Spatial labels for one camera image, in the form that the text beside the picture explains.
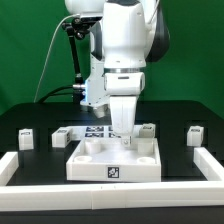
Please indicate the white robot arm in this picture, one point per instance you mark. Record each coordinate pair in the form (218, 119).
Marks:
(124, 36)

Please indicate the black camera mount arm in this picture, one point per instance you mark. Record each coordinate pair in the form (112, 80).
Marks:
(75, 50)

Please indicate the white U-shaped fence wall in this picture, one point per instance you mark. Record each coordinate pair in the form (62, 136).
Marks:
(209, 192)

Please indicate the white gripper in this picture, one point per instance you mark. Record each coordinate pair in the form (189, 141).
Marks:
(123, 109)

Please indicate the white square tabletop tray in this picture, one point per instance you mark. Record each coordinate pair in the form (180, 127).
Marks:
(107, 159)

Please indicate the AprilTag marker sheet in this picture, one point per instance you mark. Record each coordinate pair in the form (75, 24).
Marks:
(79, 132)

